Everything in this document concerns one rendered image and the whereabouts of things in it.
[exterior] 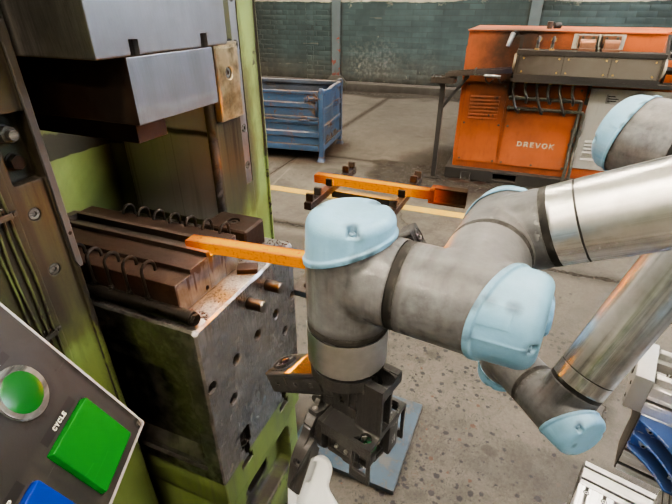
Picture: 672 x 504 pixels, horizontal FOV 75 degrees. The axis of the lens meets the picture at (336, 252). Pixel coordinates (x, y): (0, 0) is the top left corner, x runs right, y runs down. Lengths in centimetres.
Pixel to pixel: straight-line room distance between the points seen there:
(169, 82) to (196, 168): 43
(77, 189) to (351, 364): 103
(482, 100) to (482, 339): 395
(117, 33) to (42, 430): 50
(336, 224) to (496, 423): 168
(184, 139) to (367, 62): 760
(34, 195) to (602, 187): 75
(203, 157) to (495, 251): 91
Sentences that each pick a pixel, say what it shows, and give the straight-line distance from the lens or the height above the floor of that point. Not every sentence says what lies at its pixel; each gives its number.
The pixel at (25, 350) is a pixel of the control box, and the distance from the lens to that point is 58.
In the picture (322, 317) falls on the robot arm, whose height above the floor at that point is 120.
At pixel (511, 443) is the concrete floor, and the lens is 191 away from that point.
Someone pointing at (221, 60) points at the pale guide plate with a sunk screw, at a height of 132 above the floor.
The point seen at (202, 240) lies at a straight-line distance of 94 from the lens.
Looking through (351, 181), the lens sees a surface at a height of 100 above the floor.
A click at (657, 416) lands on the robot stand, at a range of 117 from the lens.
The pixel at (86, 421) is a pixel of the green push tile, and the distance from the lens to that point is 59.
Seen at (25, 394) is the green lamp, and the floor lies 109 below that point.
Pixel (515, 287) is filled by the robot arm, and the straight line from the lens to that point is 32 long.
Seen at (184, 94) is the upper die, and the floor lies 130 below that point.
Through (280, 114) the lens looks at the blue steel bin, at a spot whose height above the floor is 45.
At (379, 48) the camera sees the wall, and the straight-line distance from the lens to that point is 858.
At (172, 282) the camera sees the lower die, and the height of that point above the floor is 98.
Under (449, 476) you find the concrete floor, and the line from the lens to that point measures 176.
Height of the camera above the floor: 143
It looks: 29 degrees down
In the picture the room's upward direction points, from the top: straight up
